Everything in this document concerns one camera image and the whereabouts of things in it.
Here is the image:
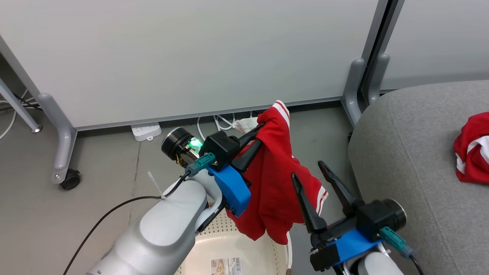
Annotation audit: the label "grey partition leg with caster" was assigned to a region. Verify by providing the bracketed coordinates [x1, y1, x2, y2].
[37, 93, 78, 185]

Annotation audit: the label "beige plastic laundry basket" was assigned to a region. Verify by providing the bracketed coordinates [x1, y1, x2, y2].
[174, 208, 293, 275]

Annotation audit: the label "coiled white cable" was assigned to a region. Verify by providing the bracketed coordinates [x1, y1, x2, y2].
[197, 112, 253, 141]

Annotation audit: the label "barcode sticker label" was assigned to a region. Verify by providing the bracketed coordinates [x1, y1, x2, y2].
[210, 257, 242, 275]

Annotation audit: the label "grey fabric sofa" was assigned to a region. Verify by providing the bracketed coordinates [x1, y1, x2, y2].
[348, 80, 489, 275]

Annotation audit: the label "grey metal table leg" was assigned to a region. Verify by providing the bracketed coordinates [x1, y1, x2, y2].
[0, 78, 43, 134]

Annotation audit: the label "left arm teal-plug black cable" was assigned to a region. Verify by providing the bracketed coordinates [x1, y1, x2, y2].
[63, 152, 217, 275]

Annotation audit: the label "white power strip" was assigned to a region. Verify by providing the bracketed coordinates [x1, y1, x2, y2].
[131, 122, 162, 142]

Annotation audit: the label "white zip tie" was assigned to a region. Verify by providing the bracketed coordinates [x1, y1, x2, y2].
[147, 171, 167, 200]

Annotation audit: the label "black caster wheel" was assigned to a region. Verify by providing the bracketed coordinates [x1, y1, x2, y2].
[60, 169, 82, 191]

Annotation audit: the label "large white partition panel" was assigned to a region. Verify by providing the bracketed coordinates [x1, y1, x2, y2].
[0, 0, 382, 132]

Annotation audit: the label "black cable bundle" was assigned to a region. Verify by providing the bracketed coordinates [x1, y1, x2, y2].
[0, 94, 43, 112]

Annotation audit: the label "narrow white partition panel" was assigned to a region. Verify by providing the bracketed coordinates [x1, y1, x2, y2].
[379, 0, 489, 91]

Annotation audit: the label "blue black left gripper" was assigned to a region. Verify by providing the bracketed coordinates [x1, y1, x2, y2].
[161, 122, 267, 218]

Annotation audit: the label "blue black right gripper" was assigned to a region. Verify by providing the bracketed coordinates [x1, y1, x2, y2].
[291, 160, 407, 272]

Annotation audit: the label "red white jersey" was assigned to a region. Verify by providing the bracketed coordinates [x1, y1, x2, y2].
[453, 112, 489, 185]

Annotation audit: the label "right arm teal-plug black cable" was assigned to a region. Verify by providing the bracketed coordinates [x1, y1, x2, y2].
[380, 226, 426, 275]

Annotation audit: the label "arm teal-plug black cable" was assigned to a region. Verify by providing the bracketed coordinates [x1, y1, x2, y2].
[63, 152, 217, 275]
[380, 226, 426, 275]

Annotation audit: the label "long white cable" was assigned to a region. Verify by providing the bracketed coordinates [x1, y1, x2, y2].
[0, 90, 30, 140]

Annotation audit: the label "red shorts white stripes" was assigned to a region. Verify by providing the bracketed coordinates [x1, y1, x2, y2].
[225, 100, 329, 245]

